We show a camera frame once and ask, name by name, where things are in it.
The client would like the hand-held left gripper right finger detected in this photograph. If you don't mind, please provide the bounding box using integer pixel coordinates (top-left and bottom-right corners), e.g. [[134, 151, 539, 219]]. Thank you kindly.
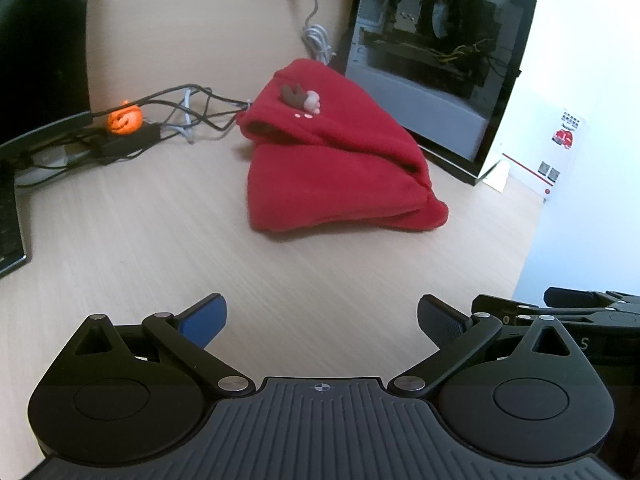
[[387, 293, 577, 400]]

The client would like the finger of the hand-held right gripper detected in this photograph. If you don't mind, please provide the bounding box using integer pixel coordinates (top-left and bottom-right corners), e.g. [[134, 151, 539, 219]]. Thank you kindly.
[[544, 286, 640, 311], [471, 294, 640, 330]]

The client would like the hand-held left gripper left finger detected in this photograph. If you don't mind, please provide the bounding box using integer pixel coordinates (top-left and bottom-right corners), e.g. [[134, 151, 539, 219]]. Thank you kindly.
[[70, 293, 256, 400]]

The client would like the red fleece garment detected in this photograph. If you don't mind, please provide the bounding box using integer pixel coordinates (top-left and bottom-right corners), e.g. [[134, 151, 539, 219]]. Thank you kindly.
[[235, 57, 449, 234]]

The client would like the white printed leaflet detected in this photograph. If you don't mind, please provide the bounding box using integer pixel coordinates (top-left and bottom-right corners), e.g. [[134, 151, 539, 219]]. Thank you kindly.
[[477, 106, 590, 204]]

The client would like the black power adapter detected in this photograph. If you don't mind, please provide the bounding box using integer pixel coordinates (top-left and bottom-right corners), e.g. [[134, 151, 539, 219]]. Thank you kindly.
[[89, 122, 164, 166]]

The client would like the orange pumpkin figure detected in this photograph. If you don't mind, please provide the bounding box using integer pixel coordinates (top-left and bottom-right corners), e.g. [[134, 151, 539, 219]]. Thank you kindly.
[[106, 101, 145, 136]]

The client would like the black keyboard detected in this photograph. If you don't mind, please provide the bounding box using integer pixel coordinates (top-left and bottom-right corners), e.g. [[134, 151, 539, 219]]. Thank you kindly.
[[0, 159, 29, 279]]

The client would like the glass-sided computer case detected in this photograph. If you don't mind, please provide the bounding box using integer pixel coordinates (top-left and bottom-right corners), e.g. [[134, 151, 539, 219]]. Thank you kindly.
[[331, 0, 544, 189]]

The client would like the dark monitor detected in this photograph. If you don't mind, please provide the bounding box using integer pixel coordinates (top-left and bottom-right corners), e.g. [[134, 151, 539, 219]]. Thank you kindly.
[[0, 0, 94, 162]]

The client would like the grey cable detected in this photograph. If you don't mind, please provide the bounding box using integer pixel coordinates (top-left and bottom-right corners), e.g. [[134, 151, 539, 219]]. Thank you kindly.
[[176, 87, 197, 144]]

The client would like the black cable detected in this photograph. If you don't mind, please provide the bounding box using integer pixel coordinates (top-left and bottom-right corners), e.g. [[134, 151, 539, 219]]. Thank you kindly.
[[82, 83, 252, 142]]

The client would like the white cable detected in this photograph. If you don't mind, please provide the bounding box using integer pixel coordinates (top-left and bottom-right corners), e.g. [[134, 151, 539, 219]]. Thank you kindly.
[[299, 0, 337, 68]]

